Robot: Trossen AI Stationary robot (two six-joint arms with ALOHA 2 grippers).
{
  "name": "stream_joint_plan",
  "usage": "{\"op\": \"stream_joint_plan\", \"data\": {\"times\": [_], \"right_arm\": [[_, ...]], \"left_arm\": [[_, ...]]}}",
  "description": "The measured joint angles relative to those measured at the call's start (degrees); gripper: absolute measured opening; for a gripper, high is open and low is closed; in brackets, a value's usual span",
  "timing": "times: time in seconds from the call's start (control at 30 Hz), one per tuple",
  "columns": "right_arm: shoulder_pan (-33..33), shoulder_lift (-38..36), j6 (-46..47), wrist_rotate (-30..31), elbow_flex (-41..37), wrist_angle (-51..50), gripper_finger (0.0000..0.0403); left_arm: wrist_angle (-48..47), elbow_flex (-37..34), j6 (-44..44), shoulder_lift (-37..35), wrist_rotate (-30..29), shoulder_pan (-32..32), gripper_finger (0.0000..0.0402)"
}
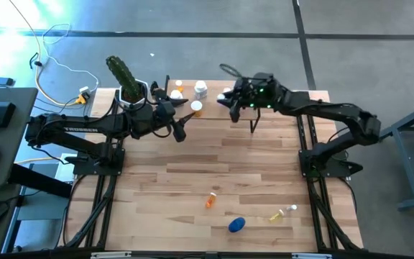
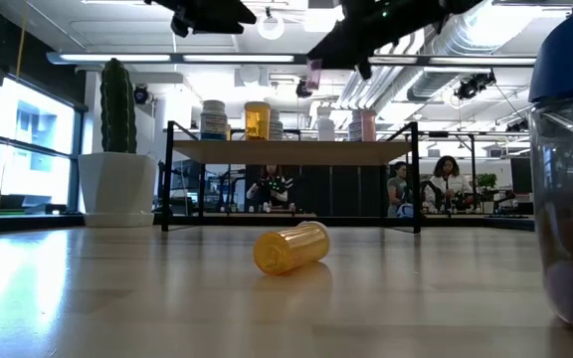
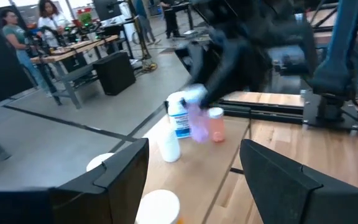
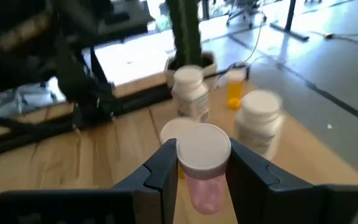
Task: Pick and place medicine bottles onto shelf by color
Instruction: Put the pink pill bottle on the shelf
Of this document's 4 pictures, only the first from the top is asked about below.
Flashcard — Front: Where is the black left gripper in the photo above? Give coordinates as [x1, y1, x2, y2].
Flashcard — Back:
[153, 90, 197, 143]

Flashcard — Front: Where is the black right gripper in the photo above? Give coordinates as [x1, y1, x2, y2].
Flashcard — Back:
[216, 75, 265, 123]

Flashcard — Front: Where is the large orange bottle white cap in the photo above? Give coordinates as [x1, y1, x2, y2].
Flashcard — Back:
[190, 100, 203, 118]

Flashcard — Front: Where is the white bottle grey label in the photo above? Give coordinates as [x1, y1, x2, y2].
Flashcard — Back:
[170, 89, 185, 104]

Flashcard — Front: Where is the white bottle blue label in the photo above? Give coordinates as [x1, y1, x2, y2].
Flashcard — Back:
[193, 79, 209, 101]

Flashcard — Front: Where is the blue lidded jar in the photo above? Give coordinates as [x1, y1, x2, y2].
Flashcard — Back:
[227, 217, 247, 234]

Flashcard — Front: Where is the yellow pill vial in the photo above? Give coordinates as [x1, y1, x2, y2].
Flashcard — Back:
[269, 209, 285, 223]

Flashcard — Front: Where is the white plant pot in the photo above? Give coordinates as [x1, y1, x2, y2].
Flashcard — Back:
[119, 78, 155, 111]

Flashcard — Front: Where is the green cactus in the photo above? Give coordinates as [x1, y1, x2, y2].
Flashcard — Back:
[105, 55, 146, 104]

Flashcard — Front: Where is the white grey box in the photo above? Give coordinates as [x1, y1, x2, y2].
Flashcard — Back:
[54, 153, 79, 183]

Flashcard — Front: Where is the black desk beam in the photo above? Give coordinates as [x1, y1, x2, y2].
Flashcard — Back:
[8, 163, 73, 199]

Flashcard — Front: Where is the grey desk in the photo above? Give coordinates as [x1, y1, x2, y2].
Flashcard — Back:
[0, 87, 39, 190]

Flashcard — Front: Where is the grey metal stand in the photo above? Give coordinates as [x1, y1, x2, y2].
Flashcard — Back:
[373, 97, 414, 212]

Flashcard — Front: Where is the wooden shelf black frame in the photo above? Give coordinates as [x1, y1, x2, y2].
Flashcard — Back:
[161, 74, 262, 134]

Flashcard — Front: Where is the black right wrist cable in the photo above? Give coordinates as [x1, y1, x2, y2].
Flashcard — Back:
[219, 63, 243, 78]

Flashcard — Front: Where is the black aluminium station frame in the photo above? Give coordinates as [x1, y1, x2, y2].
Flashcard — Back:
[57, 77, 364, 259]

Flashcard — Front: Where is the white cable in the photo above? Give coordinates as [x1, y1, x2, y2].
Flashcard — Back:
[41, 23, 100, 94]

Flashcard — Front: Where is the yellow cable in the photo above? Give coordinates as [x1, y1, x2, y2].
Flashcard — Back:
[8, 0, 86, 107]
[14, 156, 63, 165]

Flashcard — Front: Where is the black cable piece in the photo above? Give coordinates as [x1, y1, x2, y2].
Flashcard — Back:
[29, 52, 45, 70]

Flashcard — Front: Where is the white metal bracket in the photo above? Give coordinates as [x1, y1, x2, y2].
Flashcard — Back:
[292, 253, 333, 259]
[91, 251, 132, 259]

